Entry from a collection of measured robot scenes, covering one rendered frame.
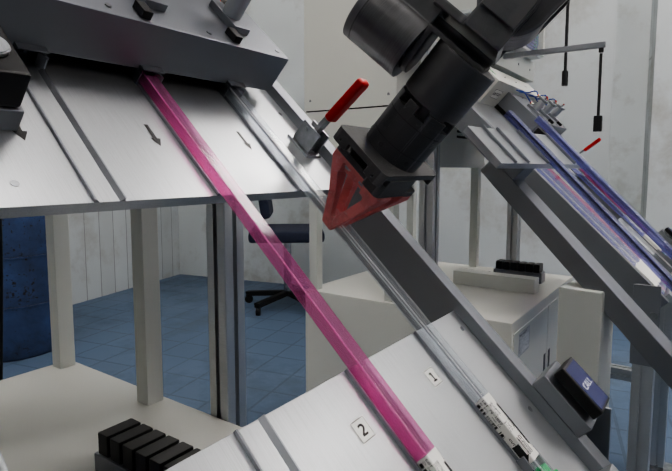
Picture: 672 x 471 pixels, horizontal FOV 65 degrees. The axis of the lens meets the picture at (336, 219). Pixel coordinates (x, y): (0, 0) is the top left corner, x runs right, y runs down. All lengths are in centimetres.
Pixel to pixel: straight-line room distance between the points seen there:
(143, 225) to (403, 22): 55
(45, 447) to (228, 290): 32
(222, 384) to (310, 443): 51
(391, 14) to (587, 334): 55
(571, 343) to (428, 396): 43
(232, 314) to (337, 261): 360
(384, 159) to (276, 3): 432
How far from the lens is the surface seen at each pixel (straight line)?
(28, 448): 89
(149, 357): 92
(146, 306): 89
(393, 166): 46
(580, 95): 330
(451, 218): 333
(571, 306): 84
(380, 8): 46
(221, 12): 64
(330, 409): 37
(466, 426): 47
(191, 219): 508
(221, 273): 80
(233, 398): 86
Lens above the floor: 100
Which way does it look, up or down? 5 degrees down
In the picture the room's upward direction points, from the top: straight up
